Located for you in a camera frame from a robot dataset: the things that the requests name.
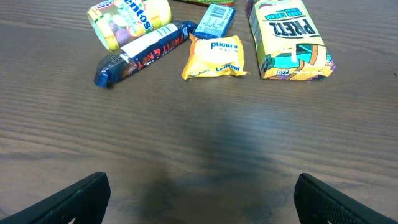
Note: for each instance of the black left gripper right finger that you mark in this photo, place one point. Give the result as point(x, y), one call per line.
point(318, 203)

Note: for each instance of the blue gum pack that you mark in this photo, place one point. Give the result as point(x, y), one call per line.
point(215, 22)

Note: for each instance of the yellow Pretz snack box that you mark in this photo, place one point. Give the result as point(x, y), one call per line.
point(288, 45)

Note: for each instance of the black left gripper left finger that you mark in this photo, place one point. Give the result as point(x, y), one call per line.
point(82, 202)

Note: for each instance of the yellow Mentos candy bottle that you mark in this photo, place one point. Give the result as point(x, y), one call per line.
point(119, 22)

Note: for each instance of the blue fruit and nut bar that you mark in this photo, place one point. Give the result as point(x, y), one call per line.
point(141, 52)

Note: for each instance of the yellow Julie's Le-mond biscuit pack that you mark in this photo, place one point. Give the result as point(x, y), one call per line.
point(215, 58)

